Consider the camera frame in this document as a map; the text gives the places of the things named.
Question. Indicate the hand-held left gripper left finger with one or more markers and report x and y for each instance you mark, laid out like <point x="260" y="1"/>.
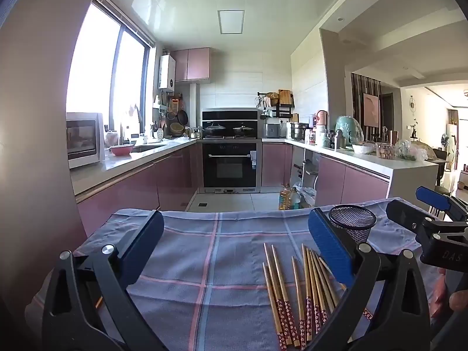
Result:
<point x="142" y="248"/>

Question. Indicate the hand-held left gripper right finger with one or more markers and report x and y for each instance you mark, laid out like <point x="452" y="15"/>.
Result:
<point x="329" y="241"/>

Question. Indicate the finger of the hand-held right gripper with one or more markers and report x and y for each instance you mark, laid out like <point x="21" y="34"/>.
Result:
<point x="404" y="215"/>
<point x="433" y="197"/>

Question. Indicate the black mesh utensil holder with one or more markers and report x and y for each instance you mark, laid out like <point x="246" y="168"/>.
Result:
<point x="360" y="226"/>

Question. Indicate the bundle of bamboo chopsticks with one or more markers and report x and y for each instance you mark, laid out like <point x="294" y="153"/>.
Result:
<point x="282" y="309"/>

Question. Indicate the person's right hand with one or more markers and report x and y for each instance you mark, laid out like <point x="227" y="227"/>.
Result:
<point x="459" y="301"/>

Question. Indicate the white kitchen countertop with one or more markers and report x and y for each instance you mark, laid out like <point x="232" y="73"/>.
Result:
<point x="120" y="162"/>
<point x="409" y="172"/>

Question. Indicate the clear plastic bag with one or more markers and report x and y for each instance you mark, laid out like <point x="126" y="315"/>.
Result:
<point x="306" y="195"/>

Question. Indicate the plastic bag of greens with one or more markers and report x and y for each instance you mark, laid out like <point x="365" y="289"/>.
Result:
<point x="411" y="150"/>

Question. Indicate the yellow cooking oil bottle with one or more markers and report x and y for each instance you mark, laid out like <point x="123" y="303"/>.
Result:
<point x="284" y="199"/>

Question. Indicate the pink kitchen base cabinet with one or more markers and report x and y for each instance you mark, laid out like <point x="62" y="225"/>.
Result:
<point x="146" y="186"/>
<point x="347" y="182"/>

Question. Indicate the clear container of eggs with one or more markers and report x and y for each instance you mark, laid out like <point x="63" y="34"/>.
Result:
<point x="385" y="151"/>

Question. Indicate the white serving bowl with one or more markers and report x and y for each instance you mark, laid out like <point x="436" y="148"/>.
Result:
<point x="363" y="148"/>

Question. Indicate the blue plaid tablecloth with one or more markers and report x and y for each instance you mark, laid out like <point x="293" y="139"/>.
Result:
<point x="219" y="263"/>

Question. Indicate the steel thermos bottle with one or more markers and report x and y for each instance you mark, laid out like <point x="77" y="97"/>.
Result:
<point x="340" y="139"/>

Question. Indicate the pink bowl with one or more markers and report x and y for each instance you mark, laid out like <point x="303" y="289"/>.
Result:
<point x="121" y="150"/>

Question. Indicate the mint green kitchen appliance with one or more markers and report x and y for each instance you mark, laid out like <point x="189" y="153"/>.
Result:
<point x="347" y="128"/>

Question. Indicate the chrome sink faucet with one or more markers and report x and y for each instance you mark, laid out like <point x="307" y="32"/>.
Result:
<point x="121" y="137"/>

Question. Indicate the steel steamer pot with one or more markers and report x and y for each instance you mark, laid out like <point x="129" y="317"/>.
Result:
<point x="299" y="131"/>

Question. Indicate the black built-in oven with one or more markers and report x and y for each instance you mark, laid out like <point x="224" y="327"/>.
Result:
<point x="230" y="168"/>

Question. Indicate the pink thermos jug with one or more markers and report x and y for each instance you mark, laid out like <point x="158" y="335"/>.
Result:
<point x="321" y="117"/>

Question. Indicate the wicker basket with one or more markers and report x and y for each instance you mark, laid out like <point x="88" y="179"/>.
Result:
<point x="177" y="128"/>

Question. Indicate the white countertop oven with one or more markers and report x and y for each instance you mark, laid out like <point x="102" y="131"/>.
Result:
<point x="82" y="139"/>

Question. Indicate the hanging frying pan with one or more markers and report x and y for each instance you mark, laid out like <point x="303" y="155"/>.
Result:
<point x="182" y="117"/>

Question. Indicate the black wok with lid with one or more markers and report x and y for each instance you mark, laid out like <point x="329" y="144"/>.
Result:
<point x="215" y="130"/>

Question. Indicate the black pot with lid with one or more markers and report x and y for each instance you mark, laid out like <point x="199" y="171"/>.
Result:
<point x="242" y="131"/>

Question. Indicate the grey refrigerator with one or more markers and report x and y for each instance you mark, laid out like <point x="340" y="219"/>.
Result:
<point x="33" y="153"/>

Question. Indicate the wooden cutting board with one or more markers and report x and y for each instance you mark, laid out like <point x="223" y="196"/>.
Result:
<point x="286" y="97"/>

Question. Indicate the black range hood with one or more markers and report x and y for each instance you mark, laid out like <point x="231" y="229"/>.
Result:
<point x="230" y="115"/>

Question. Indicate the kitchen window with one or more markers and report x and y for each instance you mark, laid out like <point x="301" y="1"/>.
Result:
<point x="95" y="73"/>

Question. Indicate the ceiling light panel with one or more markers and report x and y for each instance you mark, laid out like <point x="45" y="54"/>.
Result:
<point x="230" y="22"/>

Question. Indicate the wall clock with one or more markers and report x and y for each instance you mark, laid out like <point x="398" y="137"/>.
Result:
<point x="413" y="104"/>

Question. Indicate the pink wall picture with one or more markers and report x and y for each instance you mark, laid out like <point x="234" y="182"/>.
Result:
<point x="371" y="109"/>

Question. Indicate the black wall rack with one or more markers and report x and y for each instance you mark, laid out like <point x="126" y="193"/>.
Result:
<point x="270" y="111"/>

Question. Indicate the white wall water heater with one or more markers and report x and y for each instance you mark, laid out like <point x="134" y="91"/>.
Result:
<point x="167" y="75"/>

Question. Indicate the pink upper wall cabinet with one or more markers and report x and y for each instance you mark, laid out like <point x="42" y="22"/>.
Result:
<point x="190" y="64"/>

